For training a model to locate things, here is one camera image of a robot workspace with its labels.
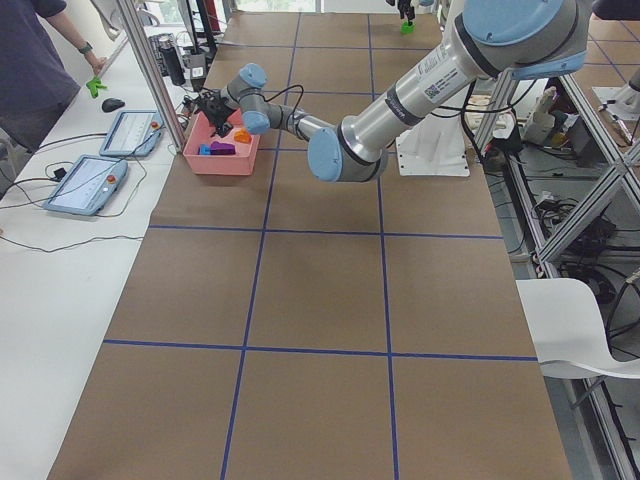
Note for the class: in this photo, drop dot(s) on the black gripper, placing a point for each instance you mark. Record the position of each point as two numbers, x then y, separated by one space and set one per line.
218 114

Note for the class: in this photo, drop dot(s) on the orange toy block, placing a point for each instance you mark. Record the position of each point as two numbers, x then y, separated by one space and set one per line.
242 136

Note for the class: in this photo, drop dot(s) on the purple toy block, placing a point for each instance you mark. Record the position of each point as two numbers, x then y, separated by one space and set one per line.
222 149

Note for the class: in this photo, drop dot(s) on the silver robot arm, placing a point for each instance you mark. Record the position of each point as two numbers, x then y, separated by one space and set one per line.
532 39

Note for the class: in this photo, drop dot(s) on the pink plastic box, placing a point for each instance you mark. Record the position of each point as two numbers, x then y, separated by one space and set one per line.
242 163

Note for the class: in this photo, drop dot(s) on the black water bottle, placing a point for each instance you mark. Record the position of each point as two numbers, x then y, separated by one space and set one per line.
171 60

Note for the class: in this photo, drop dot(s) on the upper teach pendant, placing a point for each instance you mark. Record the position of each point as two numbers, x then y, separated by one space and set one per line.
134 133

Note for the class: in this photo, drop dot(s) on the teach pendant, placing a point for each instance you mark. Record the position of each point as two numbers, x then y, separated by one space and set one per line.
87 186
134 133

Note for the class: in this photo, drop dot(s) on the black computer mouse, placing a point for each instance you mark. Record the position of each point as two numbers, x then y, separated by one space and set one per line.
112 104

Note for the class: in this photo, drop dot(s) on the green toy on desk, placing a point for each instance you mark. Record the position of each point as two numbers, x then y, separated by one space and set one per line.
95 86

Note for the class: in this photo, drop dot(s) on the lower teach pendant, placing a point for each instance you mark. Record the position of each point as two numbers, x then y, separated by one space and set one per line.
87 186

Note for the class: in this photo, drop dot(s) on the person in dark shirt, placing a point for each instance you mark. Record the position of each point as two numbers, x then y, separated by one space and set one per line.
35 87

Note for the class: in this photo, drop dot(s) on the white chair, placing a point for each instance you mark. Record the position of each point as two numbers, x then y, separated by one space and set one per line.
567 331

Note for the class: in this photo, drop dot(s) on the aluminium frame post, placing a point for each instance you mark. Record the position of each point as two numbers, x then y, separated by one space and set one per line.
143 53

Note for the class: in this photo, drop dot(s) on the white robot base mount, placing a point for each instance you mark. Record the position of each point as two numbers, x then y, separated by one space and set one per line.
435 147

